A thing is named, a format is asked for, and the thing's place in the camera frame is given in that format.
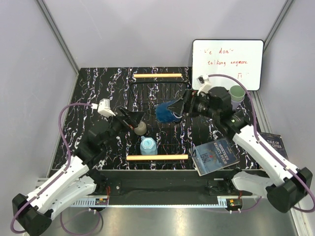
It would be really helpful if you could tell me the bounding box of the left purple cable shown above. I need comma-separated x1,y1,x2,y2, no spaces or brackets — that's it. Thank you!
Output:
9,102,110,234

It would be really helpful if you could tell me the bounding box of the taupe ceramic mug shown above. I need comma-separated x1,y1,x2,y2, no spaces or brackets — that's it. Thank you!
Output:
134,121,147,136

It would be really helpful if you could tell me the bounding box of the near wooden rack handle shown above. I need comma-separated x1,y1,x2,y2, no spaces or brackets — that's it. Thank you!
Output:
126,154,189,161

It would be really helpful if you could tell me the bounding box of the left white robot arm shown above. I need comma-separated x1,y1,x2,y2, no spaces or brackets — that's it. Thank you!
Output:
12,107,145,236

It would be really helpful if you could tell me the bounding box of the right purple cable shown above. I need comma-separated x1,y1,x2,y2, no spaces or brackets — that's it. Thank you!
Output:
208,73,312,213

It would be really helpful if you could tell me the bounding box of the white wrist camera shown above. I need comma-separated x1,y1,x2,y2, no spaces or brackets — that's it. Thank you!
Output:
197,75,212,96
97,98,116,118

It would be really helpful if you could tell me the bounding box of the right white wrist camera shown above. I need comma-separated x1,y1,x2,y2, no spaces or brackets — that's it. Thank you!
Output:
197,75,212,96

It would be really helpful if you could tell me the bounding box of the Nineteen Eighty-Four book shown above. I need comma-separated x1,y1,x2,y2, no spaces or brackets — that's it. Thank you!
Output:
192,138,240,176

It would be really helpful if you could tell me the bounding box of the light blue faceted cup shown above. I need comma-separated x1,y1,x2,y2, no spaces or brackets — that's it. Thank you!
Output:
140,136,158,155

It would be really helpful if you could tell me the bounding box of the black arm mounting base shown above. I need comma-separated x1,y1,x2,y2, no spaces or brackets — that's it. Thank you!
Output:
100,170,251,203

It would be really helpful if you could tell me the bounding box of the wooden rack handle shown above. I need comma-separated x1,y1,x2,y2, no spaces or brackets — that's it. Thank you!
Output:
126,154,189,161
133,73,182,78

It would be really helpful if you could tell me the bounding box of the black wire dish rack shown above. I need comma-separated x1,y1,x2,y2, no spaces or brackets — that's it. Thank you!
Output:
126,81,192,163

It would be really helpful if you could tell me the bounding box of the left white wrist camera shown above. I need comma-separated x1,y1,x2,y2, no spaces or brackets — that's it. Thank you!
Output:
97,98,116,118

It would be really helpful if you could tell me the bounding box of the white slotted cable duct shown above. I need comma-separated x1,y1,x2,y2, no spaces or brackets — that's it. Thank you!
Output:
70,196,228,208

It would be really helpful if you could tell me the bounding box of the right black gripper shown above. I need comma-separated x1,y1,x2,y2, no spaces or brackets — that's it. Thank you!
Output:
167,88,220,120

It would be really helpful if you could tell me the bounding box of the lavender plastic cup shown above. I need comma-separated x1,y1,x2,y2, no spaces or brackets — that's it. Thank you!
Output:
231,97,244,111

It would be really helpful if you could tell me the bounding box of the far wooden rack handle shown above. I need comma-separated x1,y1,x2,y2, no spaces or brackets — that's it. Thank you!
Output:
133,73,182,78

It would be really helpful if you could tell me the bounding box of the sage green plastic cup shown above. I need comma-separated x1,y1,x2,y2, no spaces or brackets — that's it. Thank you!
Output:
229,85,246,102

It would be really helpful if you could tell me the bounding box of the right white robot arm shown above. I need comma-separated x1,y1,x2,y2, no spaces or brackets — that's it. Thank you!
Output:
167,87,314,213

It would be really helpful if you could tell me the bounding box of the purple cable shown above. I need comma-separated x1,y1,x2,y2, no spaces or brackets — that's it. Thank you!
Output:
208,73,312,213
9,102,110,234

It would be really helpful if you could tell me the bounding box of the white dry-erase board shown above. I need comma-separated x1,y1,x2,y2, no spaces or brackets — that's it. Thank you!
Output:
191,39,264,91

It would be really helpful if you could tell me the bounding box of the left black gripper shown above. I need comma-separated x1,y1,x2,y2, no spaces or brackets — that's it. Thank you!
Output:
102,106,145,150

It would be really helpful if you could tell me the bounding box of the dark blue ceramic cup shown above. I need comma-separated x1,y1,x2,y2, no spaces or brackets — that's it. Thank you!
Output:
156,100,182,123

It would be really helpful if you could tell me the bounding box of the Tale of Two Cities book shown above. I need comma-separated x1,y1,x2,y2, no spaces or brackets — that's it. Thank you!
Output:
259,132,288,159

